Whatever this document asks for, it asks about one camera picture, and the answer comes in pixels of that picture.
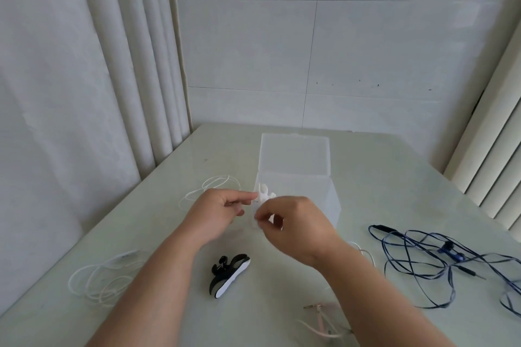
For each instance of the clear plastic storage box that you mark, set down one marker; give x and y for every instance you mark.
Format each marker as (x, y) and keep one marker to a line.
(301, 180)

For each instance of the white pleated curtain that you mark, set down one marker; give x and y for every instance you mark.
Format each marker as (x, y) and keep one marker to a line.
(492, 147)
(101, 74)

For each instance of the person's left thumb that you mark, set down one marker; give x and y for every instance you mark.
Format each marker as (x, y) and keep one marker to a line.
(239, 211)

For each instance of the person's right fingers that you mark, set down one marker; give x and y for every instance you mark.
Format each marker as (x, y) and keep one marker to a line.
(270, 210)

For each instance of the person's right hand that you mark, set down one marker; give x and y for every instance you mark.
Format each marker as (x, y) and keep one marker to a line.
(303, 228)

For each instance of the person's right forearm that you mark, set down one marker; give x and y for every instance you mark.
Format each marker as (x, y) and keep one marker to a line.
(378, 302)

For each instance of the person's left hand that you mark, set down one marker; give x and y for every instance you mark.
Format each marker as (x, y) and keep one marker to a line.
(209, 214)

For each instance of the person's left forearm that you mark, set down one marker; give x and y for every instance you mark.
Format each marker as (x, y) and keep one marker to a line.
(150, 298)

